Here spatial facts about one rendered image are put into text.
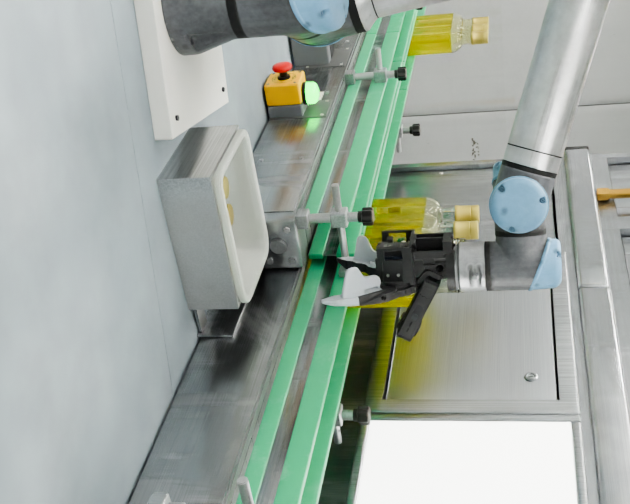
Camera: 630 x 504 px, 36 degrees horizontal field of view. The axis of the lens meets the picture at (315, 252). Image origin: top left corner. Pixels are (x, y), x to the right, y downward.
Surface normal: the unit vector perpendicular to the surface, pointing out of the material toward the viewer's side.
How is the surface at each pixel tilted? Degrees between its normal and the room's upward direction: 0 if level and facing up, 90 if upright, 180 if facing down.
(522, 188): 90
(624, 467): 90
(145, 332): 0
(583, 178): 90
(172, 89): 0
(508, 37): 90
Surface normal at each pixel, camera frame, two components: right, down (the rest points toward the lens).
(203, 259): -0.17, 0.53
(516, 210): -0.22, 0.11
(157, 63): -0.19, 0.33
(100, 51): 0.98, -0.03
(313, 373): -0.14, -0.85
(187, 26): 0.16, 0.65
